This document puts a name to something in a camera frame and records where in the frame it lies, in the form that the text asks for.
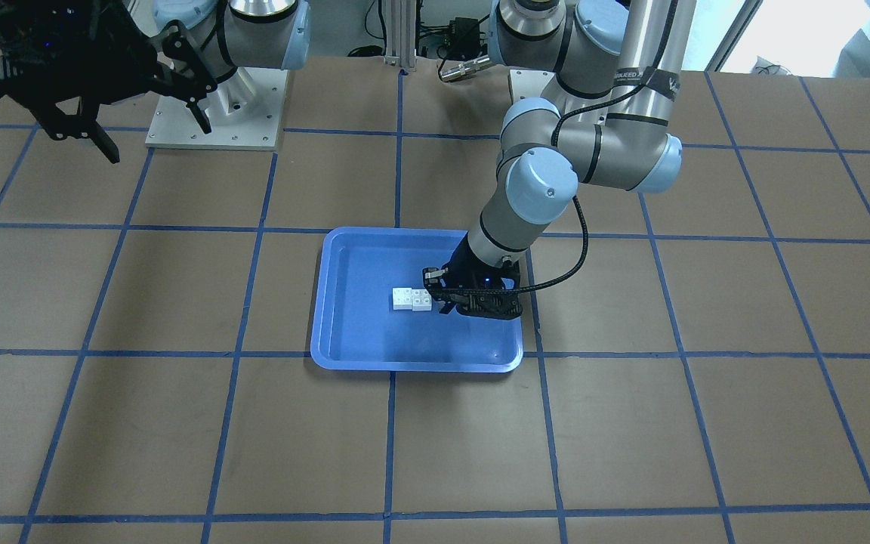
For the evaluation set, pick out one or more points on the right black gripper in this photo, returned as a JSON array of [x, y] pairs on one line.
[[80, 53]]

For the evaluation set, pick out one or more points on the blue plastic tray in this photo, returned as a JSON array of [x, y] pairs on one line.
[[354, 325]]

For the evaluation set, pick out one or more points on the white block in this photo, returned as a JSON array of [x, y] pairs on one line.
[[402, 299], [420, 300]]

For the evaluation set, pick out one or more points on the aluminium frame post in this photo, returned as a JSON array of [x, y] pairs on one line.
[[400, 32]]

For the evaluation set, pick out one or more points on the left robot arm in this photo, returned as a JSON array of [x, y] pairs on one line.
[[603, 120]]

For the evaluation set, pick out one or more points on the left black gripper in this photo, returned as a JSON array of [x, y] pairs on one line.
[[471, 264]]

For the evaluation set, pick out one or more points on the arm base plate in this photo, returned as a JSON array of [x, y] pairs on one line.
[[245, 113], [528, 83]]

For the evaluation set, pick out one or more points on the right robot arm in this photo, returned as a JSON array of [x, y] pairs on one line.
[[216, 65]]

